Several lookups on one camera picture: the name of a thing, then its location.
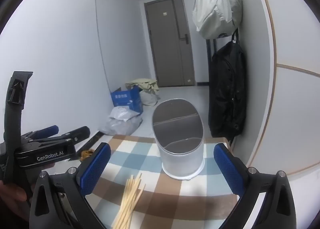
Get brown slippers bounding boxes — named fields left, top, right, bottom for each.
left=79, top=148, right=95, bottom=162

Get blue cardboard box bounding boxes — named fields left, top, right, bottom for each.
left=111, top=85, right=144, bottom=116

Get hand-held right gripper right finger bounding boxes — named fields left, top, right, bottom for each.
left=213, top=143, right=297, bottom=229

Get beige cloth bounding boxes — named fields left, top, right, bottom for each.
left=125, top=78, right=160, bottom=95

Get black backpack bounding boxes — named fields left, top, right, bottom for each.
left=208, top=29, right=247, bottom=145

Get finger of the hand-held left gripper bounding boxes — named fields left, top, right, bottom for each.
left=21, top=125, right=60, bottom=143
left=31, top=126, right=91, bottom=145

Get white sack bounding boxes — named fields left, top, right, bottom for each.
left=139, top=90, right=160, bottom=107

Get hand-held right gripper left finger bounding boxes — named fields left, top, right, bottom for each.
left=29, top=142, right=112, bottom=229

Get grey parcel bag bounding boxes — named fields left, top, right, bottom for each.
left=99, top=117, right=143, bottom=136

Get bundle of wooden chopsticks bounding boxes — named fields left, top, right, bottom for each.
left=112, top=173, right=146, bottom=229

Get white parcel bag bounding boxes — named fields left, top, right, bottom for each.
left=109, top=105, right=141, bottom=122

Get checked tablecloth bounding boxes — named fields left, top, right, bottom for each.
left=84, top=134, right=240, bottom=229

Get white wardrobe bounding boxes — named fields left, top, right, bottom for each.
left=246, top=0, right=320, bottom=176

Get grey door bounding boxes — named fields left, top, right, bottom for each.
left=144, top=0, right=196, bottom=88

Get grey oval utensil holder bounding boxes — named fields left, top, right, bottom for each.
left=152, top=98, right=205, bottom=180

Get white shoulder bag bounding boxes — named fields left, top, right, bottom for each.
left=192, top=0, right=243, bottom=40

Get person's left hand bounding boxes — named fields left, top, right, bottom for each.
left=0, top=181, right=32, bottom=222

